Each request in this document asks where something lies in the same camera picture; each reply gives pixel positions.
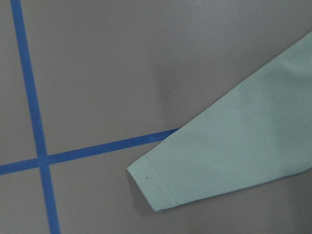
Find green long-sleeve shirt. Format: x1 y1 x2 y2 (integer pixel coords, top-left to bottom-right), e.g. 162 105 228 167
127 34 312 211

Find brown paper table cover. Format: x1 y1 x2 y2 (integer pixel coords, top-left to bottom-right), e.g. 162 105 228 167
0 0 312 234

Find blue tape grid lines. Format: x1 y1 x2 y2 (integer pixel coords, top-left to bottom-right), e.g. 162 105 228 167
0 0 176 234

